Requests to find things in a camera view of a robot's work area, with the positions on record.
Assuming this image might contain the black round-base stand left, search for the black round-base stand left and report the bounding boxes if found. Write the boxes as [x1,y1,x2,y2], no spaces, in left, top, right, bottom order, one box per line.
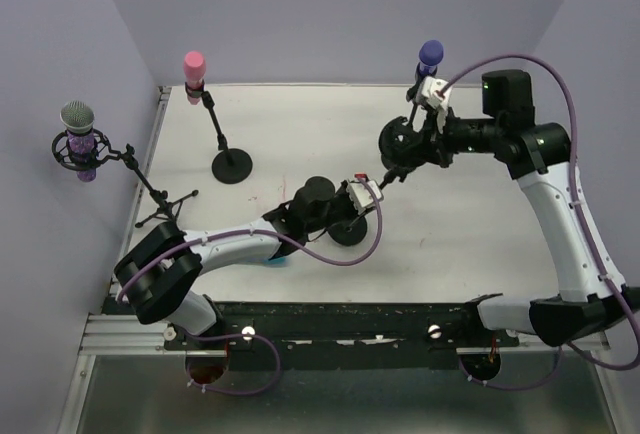
[185,82,253,185]

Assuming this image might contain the dark purple microphone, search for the dark purple microphone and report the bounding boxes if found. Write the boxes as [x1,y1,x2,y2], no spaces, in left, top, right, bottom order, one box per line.
[415,39,444,82]

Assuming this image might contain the black mounting base rail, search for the black mounting base rail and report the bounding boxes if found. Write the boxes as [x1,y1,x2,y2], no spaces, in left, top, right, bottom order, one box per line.
[102,298,531,370]

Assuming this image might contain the black tripod shock-mount stand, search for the black tripod shock-mount stand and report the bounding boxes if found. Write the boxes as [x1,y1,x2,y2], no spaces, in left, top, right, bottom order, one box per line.
[50,128,200,230]

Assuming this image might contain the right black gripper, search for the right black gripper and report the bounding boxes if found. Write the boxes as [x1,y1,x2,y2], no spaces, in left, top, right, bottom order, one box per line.
[402,103,502,169]

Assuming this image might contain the black round-base stand back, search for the black round-base stand back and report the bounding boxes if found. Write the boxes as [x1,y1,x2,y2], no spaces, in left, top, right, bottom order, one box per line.
[378,81,428,169]

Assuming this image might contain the teal microphone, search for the teal microphone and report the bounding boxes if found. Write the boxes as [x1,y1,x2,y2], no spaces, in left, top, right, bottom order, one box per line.
[265,256,289,268]

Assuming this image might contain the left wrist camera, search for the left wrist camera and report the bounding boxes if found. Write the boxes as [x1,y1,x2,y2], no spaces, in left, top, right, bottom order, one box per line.
[346,173,384,214]

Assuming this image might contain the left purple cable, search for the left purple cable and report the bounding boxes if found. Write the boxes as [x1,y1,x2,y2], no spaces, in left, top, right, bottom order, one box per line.
[115,178,385,396]

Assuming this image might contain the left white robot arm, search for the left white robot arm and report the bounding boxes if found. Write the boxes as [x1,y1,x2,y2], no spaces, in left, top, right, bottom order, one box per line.
[114,174,383,349]

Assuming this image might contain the aluminium extrusion rail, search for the aluminium extrusion rail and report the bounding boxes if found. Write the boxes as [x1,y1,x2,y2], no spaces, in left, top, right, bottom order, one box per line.
[79,315,225,358]

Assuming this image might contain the black shock-mount round-base stand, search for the black shock-mount round-base stand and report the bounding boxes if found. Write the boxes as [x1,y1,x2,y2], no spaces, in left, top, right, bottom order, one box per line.
[323,114,442,247]

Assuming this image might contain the silver purple glitter microphone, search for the silver purple glitter microphone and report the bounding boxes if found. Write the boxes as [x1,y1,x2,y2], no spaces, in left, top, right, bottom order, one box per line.
[60,100,95,165]

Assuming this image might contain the pink microphone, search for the pink microphone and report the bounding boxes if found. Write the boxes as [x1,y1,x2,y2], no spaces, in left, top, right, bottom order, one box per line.
[183,51,206,105]

